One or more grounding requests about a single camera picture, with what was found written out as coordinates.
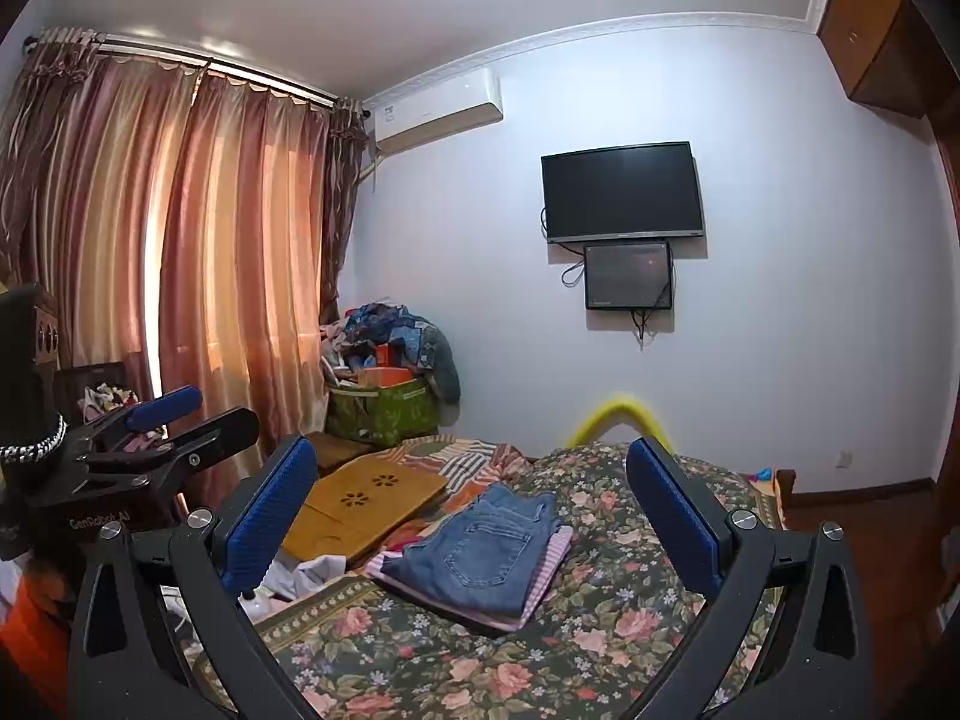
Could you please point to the pile of mixed clothes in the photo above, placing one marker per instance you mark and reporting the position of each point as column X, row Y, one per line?
column 390, row 322

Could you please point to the pink striped curtain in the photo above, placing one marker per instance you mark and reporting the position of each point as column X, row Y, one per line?
column 225, row 277

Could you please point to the small heap of clothes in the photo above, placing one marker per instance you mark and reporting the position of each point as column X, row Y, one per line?
column 101, row 401

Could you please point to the dark cabinet with knobs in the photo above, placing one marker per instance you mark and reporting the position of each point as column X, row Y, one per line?
column 45, row 334

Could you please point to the person's left forearm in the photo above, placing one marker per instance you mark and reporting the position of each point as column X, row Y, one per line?
column 26, row 435

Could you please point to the small black wall monitor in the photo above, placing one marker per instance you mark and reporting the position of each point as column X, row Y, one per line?
column 626, row 274

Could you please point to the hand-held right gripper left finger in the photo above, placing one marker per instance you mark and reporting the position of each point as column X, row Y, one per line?
column 270, row 517

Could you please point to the white cloth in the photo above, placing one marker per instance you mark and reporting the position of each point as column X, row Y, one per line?
column 315, row 574

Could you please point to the black wall television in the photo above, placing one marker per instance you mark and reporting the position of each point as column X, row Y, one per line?
column 622, row 191

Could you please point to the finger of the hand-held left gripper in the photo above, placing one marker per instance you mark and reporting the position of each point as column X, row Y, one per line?
column 165, row 406
column 217, row 431

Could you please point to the yellow foam tube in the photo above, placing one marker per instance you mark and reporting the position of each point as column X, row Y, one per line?
column 619, row 403

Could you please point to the wooden wall cabinet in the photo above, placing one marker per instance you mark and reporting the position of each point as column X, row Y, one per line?
column 862, row 30

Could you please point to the patchwork quilt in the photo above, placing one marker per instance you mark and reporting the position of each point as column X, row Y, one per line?
column 465, row 457

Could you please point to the wooden bed frame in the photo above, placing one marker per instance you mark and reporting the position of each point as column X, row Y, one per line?
column 785, row 495

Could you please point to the white air conditioner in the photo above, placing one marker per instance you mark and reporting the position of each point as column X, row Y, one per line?
column 435, row 109

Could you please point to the blue denim pants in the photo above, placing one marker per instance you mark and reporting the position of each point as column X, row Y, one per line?
column 472, row 547

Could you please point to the dark floral blanket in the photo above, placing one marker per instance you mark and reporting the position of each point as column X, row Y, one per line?
column 600, row 637

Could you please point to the curtain rod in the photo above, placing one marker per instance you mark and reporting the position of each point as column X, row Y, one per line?
column 262, row 78

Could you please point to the pink striped cloth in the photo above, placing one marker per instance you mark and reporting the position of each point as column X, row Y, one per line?
column 544, row 570

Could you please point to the small wooden stool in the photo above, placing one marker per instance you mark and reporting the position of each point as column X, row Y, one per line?
column 337, row 450

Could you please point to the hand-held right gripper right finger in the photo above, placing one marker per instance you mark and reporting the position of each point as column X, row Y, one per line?
column 675, row 521

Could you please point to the bamboo lap desk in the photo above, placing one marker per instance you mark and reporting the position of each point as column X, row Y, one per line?
column 375, row 495

